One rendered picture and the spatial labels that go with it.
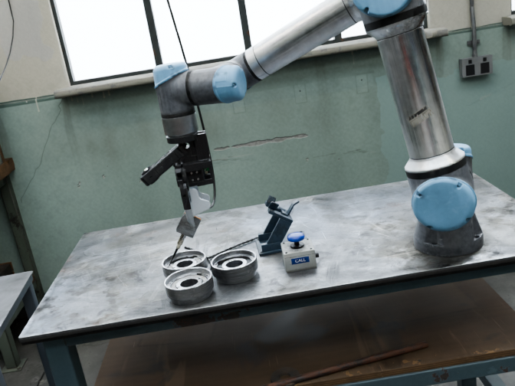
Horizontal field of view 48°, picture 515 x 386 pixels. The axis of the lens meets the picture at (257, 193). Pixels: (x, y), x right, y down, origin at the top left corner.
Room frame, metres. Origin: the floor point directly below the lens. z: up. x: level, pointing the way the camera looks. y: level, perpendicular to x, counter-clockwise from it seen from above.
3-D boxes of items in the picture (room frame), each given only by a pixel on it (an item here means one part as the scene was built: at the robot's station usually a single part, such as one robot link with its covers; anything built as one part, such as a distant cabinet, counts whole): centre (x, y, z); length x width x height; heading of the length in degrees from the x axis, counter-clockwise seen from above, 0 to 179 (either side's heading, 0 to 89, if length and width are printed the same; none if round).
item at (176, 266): (1.25, 0.20, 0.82); 0.10 x 0.10 x 0.04
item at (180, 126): (1.26, 0.14, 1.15); 0.08 x 0.08 x 0.05
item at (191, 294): (1.14, 0.18, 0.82); 0.10 x 0.10 x 0.04
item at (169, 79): (1.26, 0.14, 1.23); 0.09 x 0.08 x 0.11; 70
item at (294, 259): (1.21, -0.08, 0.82); 0.08 x 0.07 x 0.05; 91
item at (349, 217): (1.38, -0.06, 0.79); 1.20 x 0.60 x 0.02; 91
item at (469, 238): (1.20, -0.41, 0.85); 0.15 x 0.15 x 0.10
